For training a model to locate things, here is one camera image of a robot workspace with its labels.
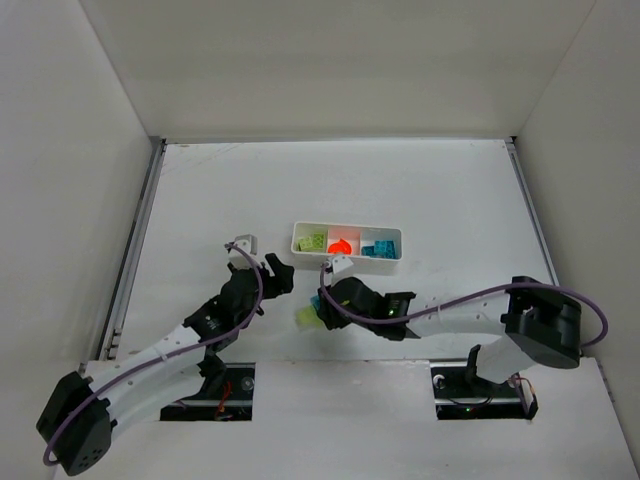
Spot orange round lego piece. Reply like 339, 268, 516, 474
327, 238, 353, 255

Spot teal green lego stack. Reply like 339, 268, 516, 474
295, 296, 324, 331

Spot white three-compartment tray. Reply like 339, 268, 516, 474
290, 221, 403, 275

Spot teal long lego brick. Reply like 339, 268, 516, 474
374, 240, 397, 259

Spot light green long brick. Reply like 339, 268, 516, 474
311, 232, 327, 251

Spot light green lego brick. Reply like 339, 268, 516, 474
298, 237, 314, 252

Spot teal square lego brick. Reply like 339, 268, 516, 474
361, 245, 376, 257

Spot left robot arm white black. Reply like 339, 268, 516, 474
36, 243, 295, 477

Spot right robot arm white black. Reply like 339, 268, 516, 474
318, 276, 583, 384

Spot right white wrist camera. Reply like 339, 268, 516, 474
323, 254, 354, 275

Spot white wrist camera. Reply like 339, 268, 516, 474
323, 254, 354, 275
225, 234, 257, 270

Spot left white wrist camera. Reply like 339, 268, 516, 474
225, 234, 257, 270

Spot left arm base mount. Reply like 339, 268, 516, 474
159, 363, 256, 422

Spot left aluminium rail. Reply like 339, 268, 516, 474
89, 136, 167, 360

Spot aluminium rail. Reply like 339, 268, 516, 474
89, 136, 167, 360
505, 135, 584, 356

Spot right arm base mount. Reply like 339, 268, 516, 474
430, 345, 539, 421

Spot right aluminium rail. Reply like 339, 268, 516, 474
505, 135, 584, 356

